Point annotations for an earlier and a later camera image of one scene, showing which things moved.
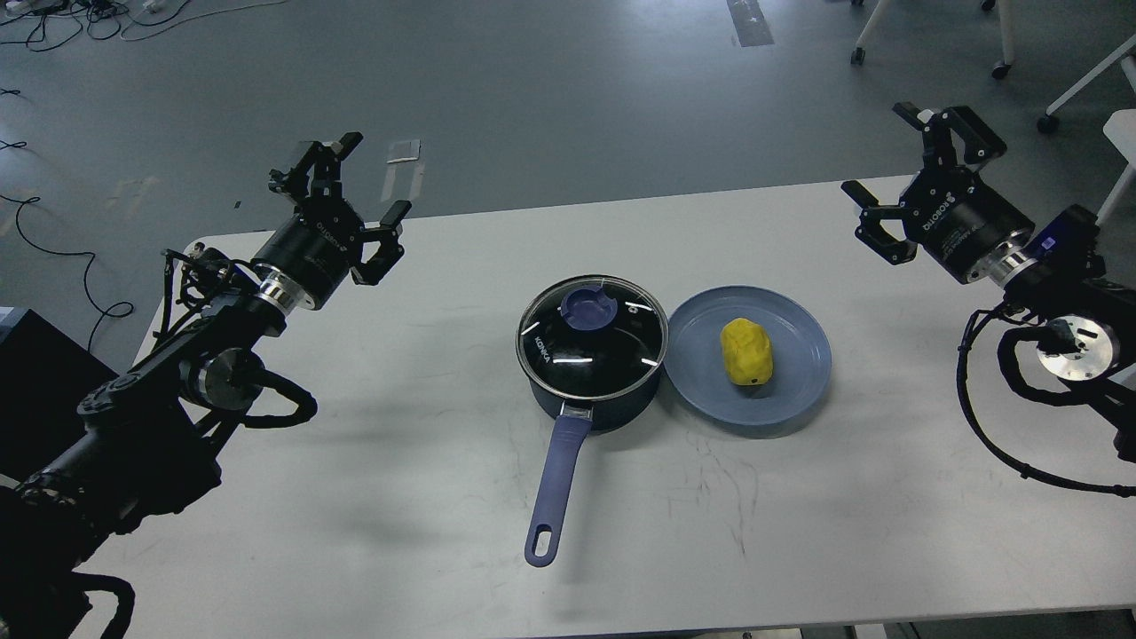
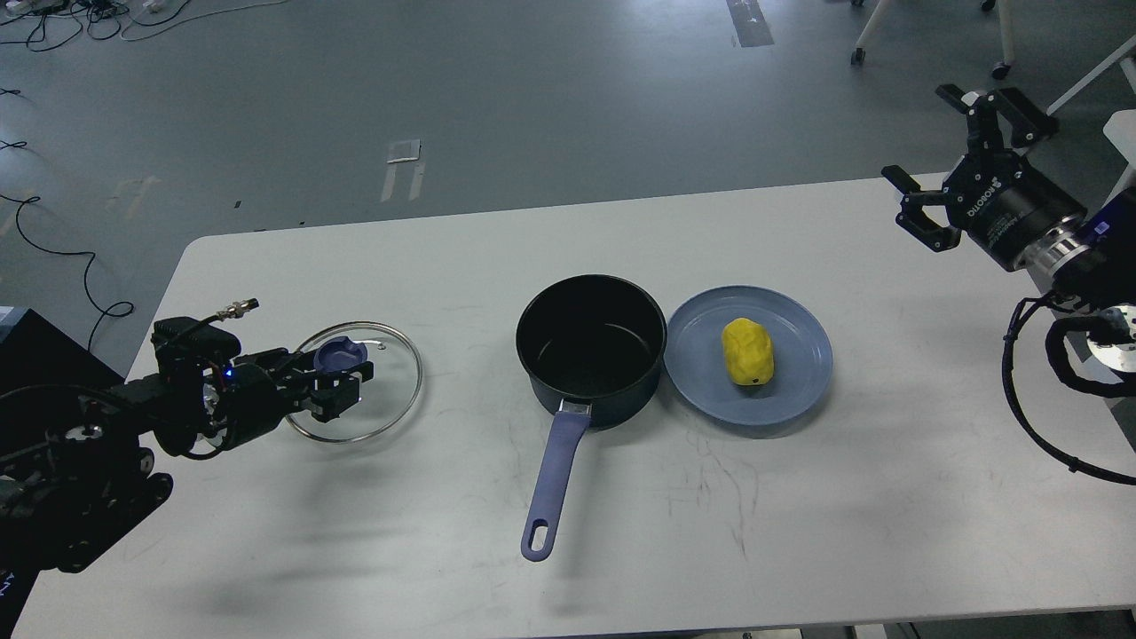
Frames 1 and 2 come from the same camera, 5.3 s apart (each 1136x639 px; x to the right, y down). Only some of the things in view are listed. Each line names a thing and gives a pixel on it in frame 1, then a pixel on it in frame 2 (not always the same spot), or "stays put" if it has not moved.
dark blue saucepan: [601, 379] stays put
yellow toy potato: [747, 351] stays put
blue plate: [696, 372] stays put
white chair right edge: [1119, 125] stays put
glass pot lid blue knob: [587, 308] → [340, 354]
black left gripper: [305, 254] → [263, 387]
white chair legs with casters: [998, 72] stays put
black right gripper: [958, 218] → [1000, 198]
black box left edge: [44, 374] stays put
